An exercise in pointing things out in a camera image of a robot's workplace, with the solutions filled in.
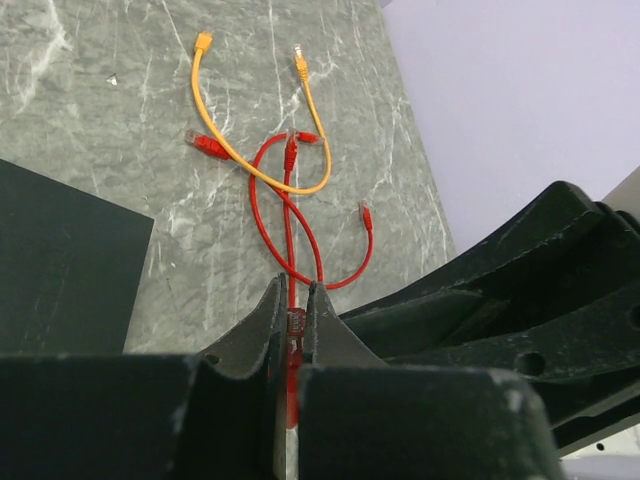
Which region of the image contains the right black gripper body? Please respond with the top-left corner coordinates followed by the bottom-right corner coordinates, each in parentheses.
top-left (342, 181), bottom-right (639, 454)

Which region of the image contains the orange patch cable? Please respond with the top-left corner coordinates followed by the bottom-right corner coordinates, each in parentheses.
top-left (191, 30), bottom-right (334, 196)

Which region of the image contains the black network switch box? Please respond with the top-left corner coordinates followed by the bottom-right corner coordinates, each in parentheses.
top-left (1, 161), bottom-right (154, 355)

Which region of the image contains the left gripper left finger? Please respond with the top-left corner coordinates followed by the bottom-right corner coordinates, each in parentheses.
top-left (1, 276), bottom-right (287, 479)

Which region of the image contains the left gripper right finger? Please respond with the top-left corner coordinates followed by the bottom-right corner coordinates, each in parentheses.
top-left (298, 284), bottom-right (564, 479)

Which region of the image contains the red patch cable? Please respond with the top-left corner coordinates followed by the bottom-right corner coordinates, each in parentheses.
top-left (183, 127), bottom-right (376, 291)
top-left (279, 127), bottom-right (309, 431)

